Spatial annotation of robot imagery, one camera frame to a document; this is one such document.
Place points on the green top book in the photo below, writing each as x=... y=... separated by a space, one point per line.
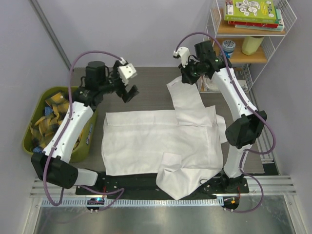
x=259 y=11

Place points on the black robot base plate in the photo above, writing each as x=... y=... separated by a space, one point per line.
x=143 y=187

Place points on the yellow plaid flannel shirt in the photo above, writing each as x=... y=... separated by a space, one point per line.
x=59 y=103

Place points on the white wire shelf rack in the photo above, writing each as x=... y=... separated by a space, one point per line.
x=249 y=33

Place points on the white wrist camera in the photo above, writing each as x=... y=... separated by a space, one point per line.
x=182 y=53
x=126 y=73

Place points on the red middle book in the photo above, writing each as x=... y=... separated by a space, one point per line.
x=254 y=24

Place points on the pale yellow faceted cup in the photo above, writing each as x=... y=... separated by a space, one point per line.
x=251 y=44

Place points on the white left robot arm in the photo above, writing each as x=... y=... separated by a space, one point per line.
x=52 y=164

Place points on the white slotted cable duct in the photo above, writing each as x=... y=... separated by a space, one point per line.
x=120 y=203

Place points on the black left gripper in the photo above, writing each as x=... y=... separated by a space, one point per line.
x=115 y=73

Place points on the white long sleeve shirt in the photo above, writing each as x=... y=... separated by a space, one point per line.
x=181 y=146

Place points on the grey setup guide booklet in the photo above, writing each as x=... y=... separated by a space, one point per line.
x=210 y=86

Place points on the olive green plastic bin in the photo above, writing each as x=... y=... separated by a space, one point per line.
x=81 y=147

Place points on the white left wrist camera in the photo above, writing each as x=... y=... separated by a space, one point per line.
x=126 y=73

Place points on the blue white round tin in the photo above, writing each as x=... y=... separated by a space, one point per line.
x=228 y=47

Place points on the aluminium rail frame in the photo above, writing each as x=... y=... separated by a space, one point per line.
x=271 y=185

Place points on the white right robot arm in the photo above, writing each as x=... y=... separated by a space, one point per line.
x=247 y=122

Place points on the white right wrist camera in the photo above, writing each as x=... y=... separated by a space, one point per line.
x=182 y=53

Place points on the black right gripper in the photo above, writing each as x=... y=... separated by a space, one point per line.
x=185 y=78

